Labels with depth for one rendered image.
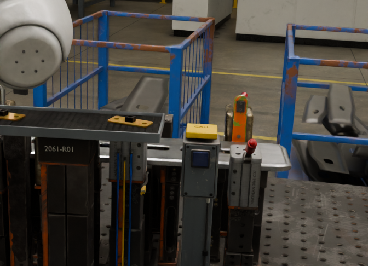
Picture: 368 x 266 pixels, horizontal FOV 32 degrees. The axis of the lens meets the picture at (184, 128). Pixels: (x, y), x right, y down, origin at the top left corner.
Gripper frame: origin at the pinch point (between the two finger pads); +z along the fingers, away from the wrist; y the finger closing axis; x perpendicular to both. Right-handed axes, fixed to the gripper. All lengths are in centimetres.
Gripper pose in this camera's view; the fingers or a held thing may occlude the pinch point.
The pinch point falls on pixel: (1, 96)
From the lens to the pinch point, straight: 131.1
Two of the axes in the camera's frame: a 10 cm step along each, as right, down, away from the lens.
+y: 3.0, -2.7, 9.2
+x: -9.5, -1.3, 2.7
